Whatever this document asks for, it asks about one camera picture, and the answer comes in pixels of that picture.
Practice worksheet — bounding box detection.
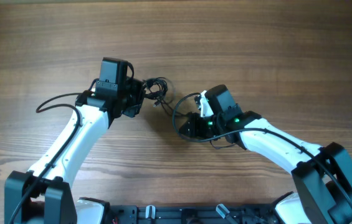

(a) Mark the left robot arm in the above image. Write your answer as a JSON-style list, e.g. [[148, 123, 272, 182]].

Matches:
[[4, 58, 145, 223]]

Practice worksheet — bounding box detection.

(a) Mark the black cable bundle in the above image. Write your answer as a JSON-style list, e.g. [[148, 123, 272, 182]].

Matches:
[[141, 77, 189, 118]]

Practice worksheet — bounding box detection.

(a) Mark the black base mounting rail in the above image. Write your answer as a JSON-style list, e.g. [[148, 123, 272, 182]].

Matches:
[[102, 204, 283, 224]]

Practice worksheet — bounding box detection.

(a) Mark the right camera cable black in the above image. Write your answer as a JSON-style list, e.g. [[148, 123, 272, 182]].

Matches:
[[171, 91, 352, 224]]

